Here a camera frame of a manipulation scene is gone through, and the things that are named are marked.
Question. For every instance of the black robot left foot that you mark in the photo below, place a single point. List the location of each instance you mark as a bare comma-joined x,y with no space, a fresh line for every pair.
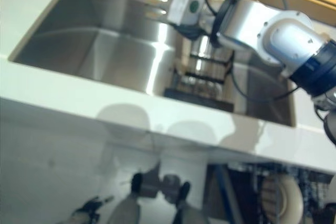
137,183

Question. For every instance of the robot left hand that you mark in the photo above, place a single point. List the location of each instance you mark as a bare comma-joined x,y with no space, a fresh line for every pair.
88,208

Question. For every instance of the cream ceramic plate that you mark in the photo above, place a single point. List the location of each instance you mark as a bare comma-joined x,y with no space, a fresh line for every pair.
286,200

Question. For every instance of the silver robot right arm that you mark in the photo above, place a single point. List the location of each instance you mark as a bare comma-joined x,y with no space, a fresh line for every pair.
249,22

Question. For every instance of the black slatted sink drying rack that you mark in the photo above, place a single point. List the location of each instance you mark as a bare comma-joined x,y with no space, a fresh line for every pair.
204,82

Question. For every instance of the grey robot left leg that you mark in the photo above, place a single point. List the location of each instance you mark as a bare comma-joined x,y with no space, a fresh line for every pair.
126,211

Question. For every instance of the stainless steel sink basin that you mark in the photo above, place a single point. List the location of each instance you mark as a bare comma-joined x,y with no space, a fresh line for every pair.
92,45

